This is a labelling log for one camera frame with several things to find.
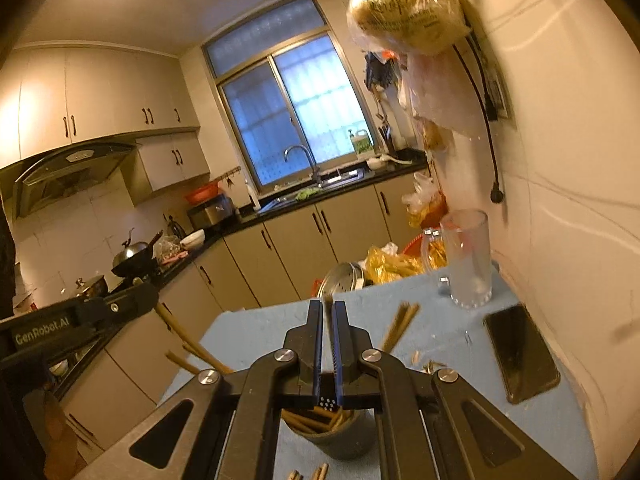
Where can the yellow and red plastic bag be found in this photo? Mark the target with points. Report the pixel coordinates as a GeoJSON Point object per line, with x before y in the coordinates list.
{"type": "Point", "coordinates": [425, 207]}

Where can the hanging clear plastic bags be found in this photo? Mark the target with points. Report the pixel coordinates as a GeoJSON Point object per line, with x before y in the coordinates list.
{"type": "Point", "coordinates": [440, 95]}

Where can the white ladle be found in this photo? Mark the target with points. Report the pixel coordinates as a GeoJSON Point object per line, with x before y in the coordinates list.
{"type": "Point", "coordinates": [387, 161]}

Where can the red plastic basket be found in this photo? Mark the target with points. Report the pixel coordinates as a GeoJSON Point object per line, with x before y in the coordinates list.
{"type": "Point", "coordinates": [410, 250]}

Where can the hanging bag of noodles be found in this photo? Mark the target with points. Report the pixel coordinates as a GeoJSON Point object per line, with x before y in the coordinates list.
{"type": "Point", "coordinates": [405, 10]}

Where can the bundle of wooden chopsticks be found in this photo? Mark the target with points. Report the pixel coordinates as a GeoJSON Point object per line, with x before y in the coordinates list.
{"type": "Point", "coordinates": [300, 422]}

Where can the kitchen window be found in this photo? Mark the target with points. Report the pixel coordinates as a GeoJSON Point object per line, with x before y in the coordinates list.
{"type": "Point", "coordinates": [290, 100]}

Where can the metal steamer plate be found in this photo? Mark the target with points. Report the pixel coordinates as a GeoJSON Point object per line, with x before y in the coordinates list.
{"type": "Point", "coordinates": [340, 282]}

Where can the wall socket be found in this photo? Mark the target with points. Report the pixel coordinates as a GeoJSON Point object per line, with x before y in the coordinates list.
{"type": "Point", "coordinates": [497, 95]}

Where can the beige upper cabinets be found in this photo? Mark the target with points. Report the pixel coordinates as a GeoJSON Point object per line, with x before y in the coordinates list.
{"type": "Point", "coordinates": [100, 95]}

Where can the steel countertop appliance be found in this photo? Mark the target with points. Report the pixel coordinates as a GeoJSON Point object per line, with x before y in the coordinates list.
{"type": "Point", "coordinates": [210, 212]}

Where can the slender wooden chopstick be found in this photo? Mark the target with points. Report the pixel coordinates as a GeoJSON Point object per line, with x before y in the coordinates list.
{"type": "Point", "coordinates": [180, 361]}
{"type": "Point", "coordinates": [172, 322]}

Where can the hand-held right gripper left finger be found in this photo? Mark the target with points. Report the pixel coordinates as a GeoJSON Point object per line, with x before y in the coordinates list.
{"type": "Point", "coordinates": [318, 360]}

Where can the glass range hood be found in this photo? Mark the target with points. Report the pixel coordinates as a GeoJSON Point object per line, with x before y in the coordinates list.
{"type": "Point", "coordinates": [75, 175]}

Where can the blue tablecloth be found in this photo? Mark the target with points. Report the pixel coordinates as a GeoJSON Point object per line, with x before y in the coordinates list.
{"type": "Point", "coordinates": [450, 320]}

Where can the black wok with lid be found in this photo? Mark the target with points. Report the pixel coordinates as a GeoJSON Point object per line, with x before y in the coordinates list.
{"type": "Point", "coordinates": [132, 257]}

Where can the white bottle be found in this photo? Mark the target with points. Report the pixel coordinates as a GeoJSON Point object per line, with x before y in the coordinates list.
{"type": "Point", "coordinates": [252, 197]}

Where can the black countertop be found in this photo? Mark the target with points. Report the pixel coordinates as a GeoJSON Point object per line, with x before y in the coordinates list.
{"type": "Point", "coordinates": [240, 222]}

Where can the small beige wall cabinet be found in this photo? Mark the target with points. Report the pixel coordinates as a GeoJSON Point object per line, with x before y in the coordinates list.
{"type": "Point", "coordinates": [172, 160]}

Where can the beige cabinets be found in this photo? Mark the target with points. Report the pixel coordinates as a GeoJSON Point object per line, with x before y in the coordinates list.
{"type": "Point", "coordinates": [280, 250]}
{"type": "Point", "coordinates": [100, 95]}

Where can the red plastic basin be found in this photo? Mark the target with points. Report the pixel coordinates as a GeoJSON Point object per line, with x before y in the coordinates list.
{"type": "Point", "coordinates": [201, 194]}

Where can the clear glass pitcher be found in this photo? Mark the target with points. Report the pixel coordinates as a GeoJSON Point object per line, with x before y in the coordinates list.
{"type": "Point", "coordinates": [467, 260]}

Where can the knife holder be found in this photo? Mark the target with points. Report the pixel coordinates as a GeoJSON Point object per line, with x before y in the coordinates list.
{"type": "Point", "coordinates": [387, 135]}

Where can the dark kettle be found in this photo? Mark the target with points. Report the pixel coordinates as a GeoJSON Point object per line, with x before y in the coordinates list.
{"type": "Point", "coordinates": [175, 227]}

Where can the white jug with green label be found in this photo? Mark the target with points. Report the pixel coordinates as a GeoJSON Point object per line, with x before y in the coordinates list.
{"type": "Point", "coordinates": [362, 142]}

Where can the black smartphone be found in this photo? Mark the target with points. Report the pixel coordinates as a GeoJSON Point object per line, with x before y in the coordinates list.
{"type": "Point", "coordinates": [520, 355]}

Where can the plastic bag with food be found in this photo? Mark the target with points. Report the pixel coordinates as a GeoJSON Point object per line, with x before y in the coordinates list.
{"type": "Point", "coordinates": [167, 250]}

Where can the steel pot with lid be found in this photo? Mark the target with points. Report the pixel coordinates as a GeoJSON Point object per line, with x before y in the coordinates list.
{"type": "Point", "coordinates": [92, 287]}

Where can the person's left forearm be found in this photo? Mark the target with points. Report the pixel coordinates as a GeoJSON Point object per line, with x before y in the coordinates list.
{"type": "Point", "coordinates": [59, 435]}

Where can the white bowl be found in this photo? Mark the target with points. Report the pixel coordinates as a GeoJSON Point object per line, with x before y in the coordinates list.
{"type": "Point", "coordinates": [192, 240]}

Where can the green cloth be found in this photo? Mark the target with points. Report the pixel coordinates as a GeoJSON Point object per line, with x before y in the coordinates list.
{"type": "Point", "coordinates": [306, 193]}

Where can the steel sink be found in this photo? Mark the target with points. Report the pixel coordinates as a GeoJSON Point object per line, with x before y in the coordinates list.
{"type": "Point", "coordinates": [340, 177]}

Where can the steel faucet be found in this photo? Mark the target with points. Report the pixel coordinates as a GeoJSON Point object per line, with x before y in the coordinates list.
{"type": "Point", "coordinates": [305, 157]}

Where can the dark plastic cup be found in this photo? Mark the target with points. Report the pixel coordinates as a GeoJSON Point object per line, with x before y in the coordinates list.
{"type": "Point", "coordinates": [345, 442]}

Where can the beige lower cabinets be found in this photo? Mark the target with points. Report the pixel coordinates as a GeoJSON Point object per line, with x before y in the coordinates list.
{"type": "Point", "coordinates": [280, 250]}

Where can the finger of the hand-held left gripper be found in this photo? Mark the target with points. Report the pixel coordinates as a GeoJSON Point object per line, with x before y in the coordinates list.
{"type": "Point", "coordinates": [125, 305]}

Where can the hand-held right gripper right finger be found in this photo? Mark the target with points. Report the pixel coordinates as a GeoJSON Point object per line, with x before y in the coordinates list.
{"type": "Point", "coordinates": [338, 360]}

